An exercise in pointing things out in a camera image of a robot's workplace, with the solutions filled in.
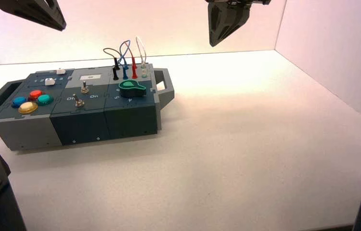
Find blue round push button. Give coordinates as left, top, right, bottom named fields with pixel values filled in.
left=11, top=96, right=27, bottom=108

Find teal round push button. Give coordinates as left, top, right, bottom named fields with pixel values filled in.
left=37, top=94, right=54, bottom=106

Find yellow round push button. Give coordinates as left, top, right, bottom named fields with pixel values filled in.
left=18, top=102, right=39, bottom=115

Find green rotary knob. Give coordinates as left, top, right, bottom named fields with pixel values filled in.
left=118, top=80, right=147, bottom=98

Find red jumper cable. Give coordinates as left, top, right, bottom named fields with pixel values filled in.
left=124, top=41, right=139, bottom=79

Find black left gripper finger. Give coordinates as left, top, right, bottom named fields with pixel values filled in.
left=0, top=0, right=65, bottom=32
left=40, top=0, right=67, bottom=27

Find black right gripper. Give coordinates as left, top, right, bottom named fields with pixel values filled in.
left=205, top=0, right=272, bottom=48

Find black jumper cable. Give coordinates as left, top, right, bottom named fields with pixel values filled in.
left=103, top=48, right=121, bottom=81

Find grey and blue task box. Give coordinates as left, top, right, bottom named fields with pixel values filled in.
left=0, top=64, right=175, bottom=152

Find blue jumper cable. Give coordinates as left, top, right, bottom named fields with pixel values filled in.
left=119, top=39, right=132, bottom=80

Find white jumper cable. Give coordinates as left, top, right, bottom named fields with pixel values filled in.
left=135, top=36, right=150, bottom=79

